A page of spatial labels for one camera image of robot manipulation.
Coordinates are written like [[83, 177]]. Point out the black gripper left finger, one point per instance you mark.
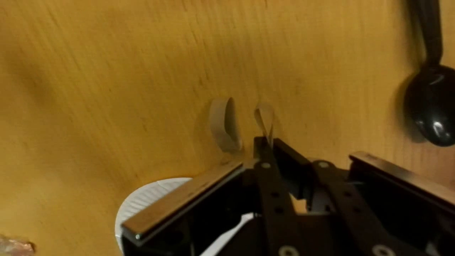
[[279, 220]]

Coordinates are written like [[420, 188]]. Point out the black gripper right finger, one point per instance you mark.
[[337, 220]]

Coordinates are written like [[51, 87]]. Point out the tan rubber band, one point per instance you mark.
[[265, 119]]

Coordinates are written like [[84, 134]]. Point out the white paper plate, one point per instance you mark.
[[161, 200]]

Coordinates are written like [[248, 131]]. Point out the black plastic spoon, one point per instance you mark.
[[430, 99]]

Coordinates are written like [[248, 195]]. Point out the clear plastic scrap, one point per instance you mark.
[[12, 247]]

